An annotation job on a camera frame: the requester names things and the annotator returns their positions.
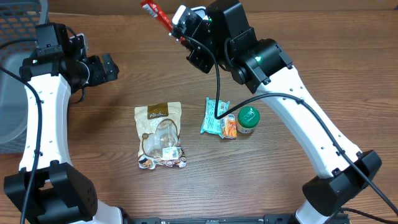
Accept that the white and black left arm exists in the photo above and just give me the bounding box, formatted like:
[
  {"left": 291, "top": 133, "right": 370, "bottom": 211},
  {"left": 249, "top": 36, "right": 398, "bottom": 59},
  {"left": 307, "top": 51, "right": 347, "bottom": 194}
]
[{"left": 4, "top": 23, "right": 129, "bottom": 223}]

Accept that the white barcode scanner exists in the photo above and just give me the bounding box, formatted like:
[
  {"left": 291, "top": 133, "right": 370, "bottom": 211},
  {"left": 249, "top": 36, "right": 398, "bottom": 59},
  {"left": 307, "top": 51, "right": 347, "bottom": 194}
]
[{"left": 187, "top": 6, "right": 209, "bottom": 21}]

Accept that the beige dried food bag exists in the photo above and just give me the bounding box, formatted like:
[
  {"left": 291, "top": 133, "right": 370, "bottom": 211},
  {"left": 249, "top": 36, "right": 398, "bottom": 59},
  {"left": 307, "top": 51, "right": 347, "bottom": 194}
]
[{"left": 134, "top": 102, "right": 187, "bottom": 170}]

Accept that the orange snack packet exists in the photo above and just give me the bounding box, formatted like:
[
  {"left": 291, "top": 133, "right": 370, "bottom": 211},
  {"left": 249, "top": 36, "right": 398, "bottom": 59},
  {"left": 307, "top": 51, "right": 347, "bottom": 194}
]
[{"left": 221, "top": 114, "right": 237, "bottom": 139}]

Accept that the red stick snack packet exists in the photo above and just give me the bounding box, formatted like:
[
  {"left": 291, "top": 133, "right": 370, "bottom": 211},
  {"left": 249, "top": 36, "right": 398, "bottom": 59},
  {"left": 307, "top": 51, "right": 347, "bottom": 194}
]
[{"left": 141, "top": 0, "right": 173, "bottom": 34}]

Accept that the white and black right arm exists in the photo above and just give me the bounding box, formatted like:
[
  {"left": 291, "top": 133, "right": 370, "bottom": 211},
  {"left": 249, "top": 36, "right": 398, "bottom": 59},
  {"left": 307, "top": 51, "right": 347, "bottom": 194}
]
[{"left": 171, "top": 1, "right": 382, "bottom": 223}]

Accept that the green lid jar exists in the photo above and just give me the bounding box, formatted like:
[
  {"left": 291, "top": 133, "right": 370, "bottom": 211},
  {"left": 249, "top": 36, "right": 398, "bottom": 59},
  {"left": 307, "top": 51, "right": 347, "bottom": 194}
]
[{"left": 236, "top": 106, "right": 260, "bottom": 134}]

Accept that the grey plastic mesh basket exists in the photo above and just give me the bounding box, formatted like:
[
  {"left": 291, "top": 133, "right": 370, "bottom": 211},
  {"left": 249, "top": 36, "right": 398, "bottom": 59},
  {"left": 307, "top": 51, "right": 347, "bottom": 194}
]
[{"left": 1, "top": 0, "right": 49, "bottom": 154}]

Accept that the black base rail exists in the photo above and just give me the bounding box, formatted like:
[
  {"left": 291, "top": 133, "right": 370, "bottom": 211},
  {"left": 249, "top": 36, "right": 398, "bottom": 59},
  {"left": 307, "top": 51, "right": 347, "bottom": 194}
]
[{"left": 131, "top": 214, "right": 298, "bottom": 224}]

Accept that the teal snack packet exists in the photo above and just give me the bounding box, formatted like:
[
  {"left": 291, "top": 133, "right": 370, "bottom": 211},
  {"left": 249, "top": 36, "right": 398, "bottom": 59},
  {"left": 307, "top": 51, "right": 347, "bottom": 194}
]
[{"left": 200, "top": 97, "right": 230, "bottom": 138}]

